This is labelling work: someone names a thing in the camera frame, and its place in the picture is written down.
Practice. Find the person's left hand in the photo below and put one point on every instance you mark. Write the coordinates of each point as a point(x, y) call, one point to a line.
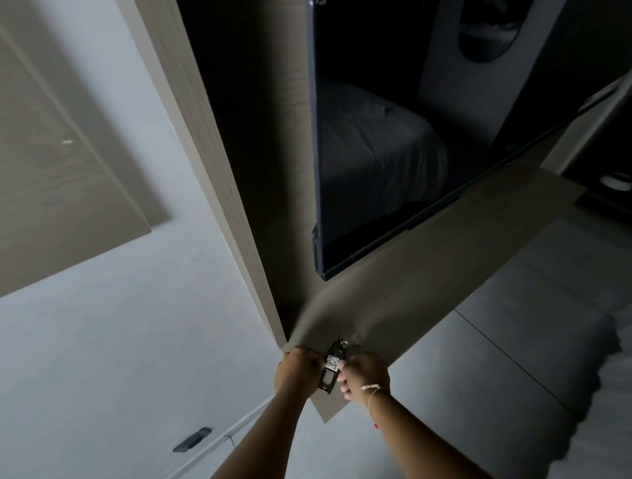
point(296, 371)

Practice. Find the person's right hand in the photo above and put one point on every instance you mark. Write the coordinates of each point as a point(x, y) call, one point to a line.
point(365, 374)

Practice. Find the person's left fingers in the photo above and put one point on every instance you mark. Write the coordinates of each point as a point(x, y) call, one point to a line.
point(316, 362)

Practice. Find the person's right fingers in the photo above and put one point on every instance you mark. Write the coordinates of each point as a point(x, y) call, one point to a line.
point(346, 377)

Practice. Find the black remote control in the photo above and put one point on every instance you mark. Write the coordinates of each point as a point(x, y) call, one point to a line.
point(331, 367)

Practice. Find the person's right forearm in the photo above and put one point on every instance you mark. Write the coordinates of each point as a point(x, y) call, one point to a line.
point(419, 441)

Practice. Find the person's left forearm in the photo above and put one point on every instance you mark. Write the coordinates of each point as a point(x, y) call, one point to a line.
point(261, 436)

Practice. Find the beige wooden shelf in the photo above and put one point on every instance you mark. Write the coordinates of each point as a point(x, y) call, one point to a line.
point(434, 276)

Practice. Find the black flat television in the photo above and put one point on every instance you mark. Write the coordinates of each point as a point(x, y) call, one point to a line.
point(395, 133)

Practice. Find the white bed cover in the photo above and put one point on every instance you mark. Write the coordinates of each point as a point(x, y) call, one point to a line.
point(600, 409)

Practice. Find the beige wooden door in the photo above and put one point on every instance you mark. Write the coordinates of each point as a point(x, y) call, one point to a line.
point(59, 163)

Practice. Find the white round object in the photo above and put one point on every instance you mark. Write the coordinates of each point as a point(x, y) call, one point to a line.
point(615, 181)

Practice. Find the black wall socket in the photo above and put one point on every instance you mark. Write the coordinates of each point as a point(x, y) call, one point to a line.
point(192, 439)

